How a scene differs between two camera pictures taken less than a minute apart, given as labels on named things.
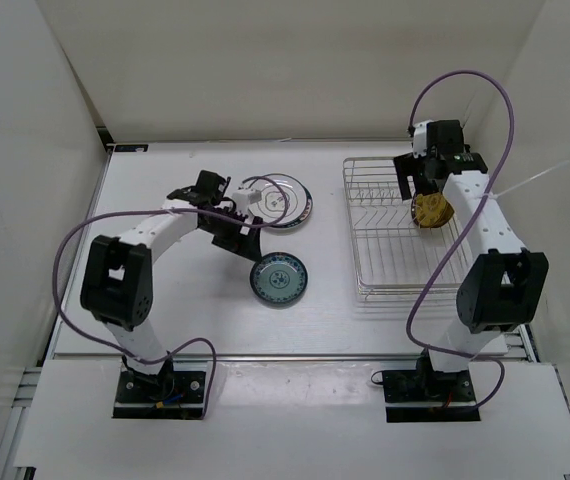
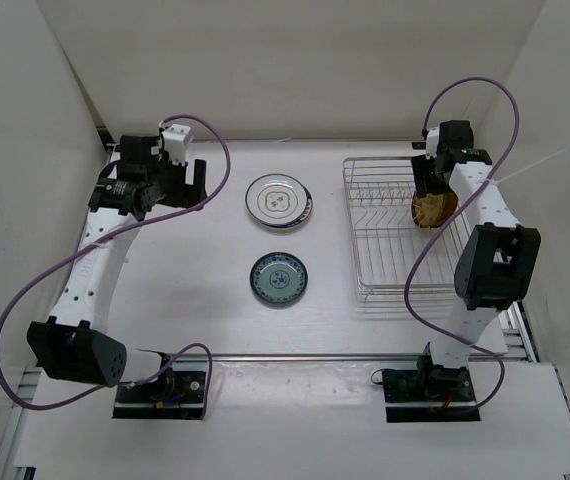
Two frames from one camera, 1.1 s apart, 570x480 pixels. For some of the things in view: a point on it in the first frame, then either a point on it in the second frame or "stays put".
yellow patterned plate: [428, 209] stays put
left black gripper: [247, 246] → [186, 194]
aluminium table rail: [240, 357] stays put
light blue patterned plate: [278, 278] stays put
